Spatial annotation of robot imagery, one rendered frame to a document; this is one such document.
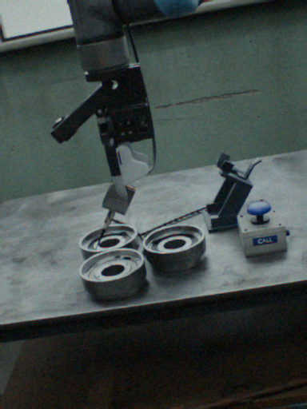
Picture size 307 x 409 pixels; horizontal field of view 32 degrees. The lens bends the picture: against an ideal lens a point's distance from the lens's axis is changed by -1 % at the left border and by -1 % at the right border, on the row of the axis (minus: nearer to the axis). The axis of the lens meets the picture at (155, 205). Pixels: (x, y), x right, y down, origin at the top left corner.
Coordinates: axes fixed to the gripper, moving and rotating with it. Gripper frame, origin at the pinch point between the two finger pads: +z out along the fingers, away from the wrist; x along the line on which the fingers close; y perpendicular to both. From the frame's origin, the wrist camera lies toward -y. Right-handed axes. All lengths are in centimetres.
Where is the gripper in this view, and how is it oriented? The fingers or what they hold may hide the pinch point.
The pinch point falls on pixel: (120, 190)
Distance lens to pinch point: 90.9
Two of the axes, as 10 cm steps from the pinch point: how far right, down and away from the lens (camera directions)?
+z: 1.8, 9.1, 3.6
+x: -0.3, -3.7, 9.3
